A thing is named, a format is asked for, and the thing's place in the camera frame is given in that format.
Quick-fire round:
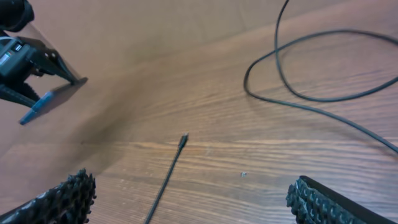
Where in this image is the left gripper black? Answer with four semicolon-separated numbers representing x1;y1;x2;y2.
1;36;80;108

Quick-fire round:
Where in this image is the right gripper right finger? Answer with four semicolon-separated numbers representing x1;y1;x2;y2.
285;175;397;224

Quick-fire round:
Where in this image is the black USB charging cable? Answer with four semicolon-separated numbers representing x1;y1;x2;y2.
143;0;398;224

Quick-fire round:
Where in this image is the Samsung Galaxy smartphone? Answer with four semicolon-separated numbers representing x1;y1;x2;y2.
19;77;88;125

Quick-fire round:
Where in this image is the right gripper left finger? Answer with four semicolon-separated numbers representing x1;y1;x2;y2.
1;169;96;224

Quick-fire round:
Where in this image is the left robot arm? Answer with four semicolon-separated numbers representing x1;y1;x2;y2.
1;0;78;108

